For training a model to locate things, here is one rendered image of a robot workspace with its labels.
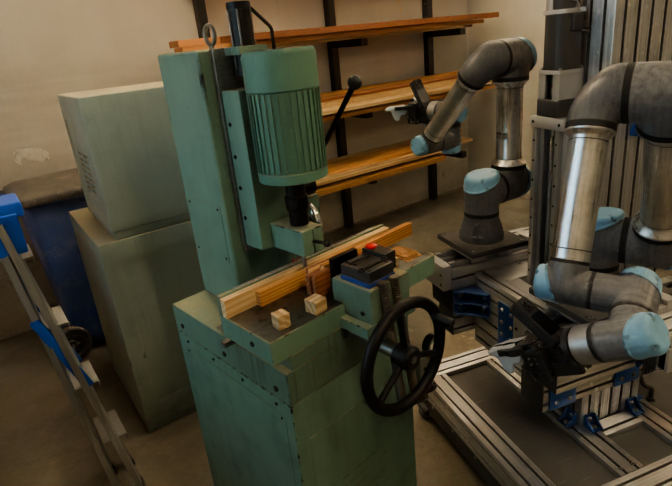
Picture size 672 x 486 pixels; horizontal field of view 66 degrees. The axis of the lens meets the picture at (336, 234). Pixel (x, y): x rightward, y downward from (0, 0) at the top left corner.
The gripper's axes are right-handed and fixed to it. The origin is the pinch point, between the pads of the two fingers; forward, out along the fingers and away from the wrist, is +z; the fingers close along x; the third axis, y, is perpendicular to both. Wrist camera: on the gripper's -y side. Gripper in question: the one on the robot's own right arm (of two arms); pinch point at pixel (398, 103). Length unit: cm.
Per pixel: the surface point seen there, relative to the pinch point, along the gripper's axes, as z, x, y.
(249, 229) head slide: -46, -96, 6
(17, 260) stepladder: -1, -150, 3
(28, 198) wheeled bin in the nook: 114, -140, 11
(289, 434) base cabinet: -76, -112, 47
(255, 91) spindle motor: -61, -90, -31
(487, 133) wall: 157, 229, 100
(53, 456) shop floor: 44, -175, 101
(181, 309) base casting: -27, -117, 28
